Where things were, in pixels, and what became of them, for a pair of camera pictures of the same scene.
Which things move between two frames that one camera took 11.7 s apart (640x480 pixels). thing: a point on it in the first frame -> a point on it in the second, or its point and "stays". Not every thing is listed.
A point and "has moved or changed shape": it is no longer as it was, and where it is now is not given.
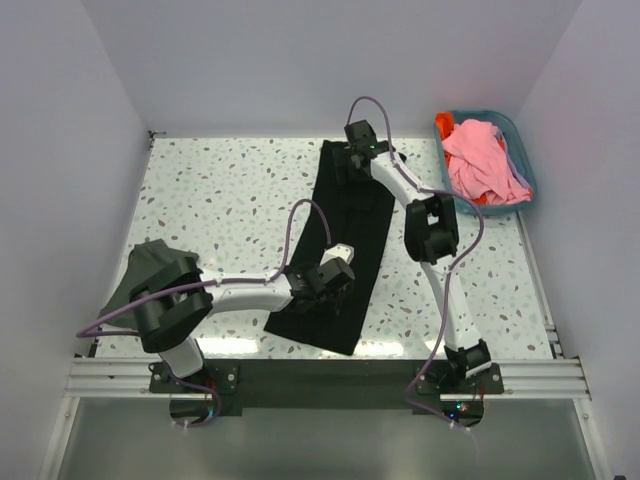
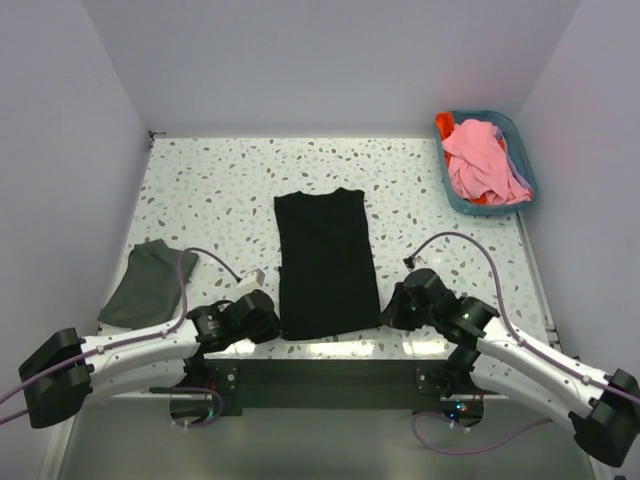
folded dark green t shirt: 143,261 stays
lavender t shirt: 520,179 stays
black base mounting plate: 329,384 stays
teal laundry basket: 508,128 stays
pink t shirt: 479,167 stays
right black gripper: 350,153 -> 392,316
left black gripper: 337,299 -> 271,330
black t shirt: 347,210 has moved or changed shape
